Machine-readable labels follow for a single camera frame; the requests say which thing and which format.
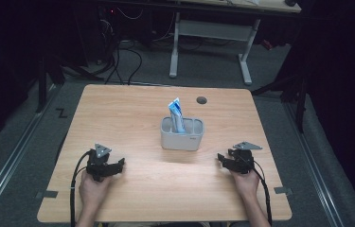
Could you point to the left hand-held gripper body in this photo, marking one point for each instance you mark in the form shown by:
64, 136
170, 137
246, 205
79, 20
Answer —
97, 164

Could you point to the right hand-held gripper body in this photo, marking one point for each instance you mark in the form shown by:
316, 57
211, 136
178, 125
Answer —
243, 160

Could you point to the grey plastic holder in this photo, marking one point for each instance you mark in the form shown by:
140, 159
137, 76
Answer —
181, 140

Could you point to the blue white toothpaste tube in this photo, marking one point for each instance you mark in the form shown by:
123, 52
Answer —
176, 115

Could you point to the person's right hand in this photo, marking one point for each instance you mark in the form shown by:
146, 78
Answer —
246, 184

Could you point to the person's left hand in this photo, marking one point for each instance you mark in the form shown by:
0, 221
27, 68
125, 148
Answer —
91, 190

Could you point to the grey tape strip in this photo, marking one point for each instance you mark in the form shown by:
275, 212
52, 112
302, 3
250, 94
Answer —
283, 190

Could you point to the black tape strip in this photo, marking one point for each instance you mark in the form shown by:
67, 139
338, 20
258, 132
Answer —
50, 194

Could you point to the grey round table grommet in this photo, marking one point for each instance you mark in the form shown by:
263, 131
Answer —
201, 100

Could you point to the black metal stand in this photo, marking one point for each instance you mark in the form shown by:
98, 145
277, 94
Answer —
300, 104
42, 85

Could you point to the small red object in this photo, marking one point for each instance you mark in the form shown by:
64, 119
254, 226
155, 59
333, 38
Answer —
267, 44

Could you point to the metal floor rail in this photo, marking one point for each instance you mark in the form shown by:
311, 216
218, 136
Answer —
314, 167
4, 160

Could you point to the wooden desk with white frame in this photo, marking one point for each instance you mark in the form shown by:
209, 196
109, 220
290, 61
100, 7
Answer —
213, 30

